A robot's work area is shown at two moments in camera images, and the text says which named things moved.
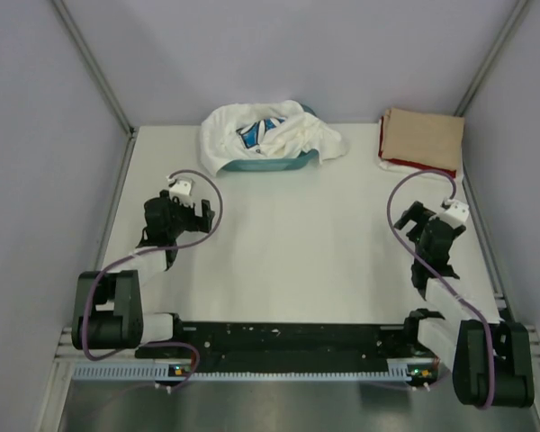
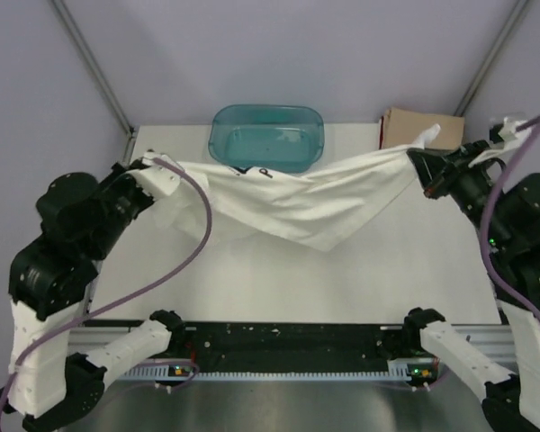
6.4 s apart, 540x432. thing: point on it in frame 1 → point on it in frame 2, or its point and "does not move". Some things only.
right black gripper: [412, 214] → [436, 169]
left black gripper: [197, 223] → [120, 175]
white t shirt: [271, 130] → [321, 211]
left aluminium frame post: [93, 63] does not move
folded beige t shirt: [421, 139] does not move
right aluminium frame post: [463, 104] does not move
